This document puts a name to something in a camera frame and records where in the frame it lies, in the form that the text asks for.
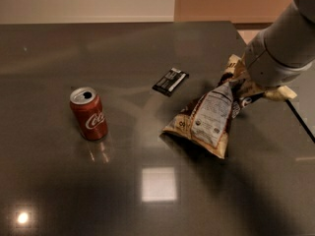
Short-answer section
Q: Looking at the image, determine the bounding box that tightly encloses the red Coca-Cola can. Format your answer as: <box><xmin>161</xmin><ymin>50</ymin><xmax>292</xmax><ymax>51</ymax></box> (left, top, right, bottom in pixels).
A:
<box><xmin>70</xmin><ymin>87</ymin><xmax>108</xmax><ymax>141</ymax></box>

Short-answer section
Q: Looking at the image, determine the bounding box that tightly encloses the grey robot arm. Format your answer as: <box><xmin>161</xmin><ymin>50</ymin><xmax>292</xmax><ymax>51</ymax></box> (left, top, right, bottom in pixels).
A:
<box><xmin>244</xmin><ymin>0</ymin><xmax>315</xmax><ymax>87</ymax></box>

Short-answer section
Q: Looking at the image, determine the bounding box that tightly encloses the brown and cream chip bag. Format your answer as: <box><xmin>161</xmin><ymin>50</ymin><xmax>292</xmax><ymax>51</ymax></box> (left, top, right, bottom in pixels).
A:
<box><xmin>162</xmin><ymin>54</ymin><xmax>296</xmax><ymax>159</ymax></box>

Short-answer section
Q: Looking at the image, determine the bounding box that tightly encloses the black rxbar chocolate bar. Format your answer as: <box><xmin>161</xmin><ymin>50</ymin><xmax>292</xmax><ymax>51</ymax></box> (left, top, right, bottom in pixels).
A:
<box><xmin>152</xmin><ymin>67</ymin><xmax>189</xmax><ymax>96</ymax></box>

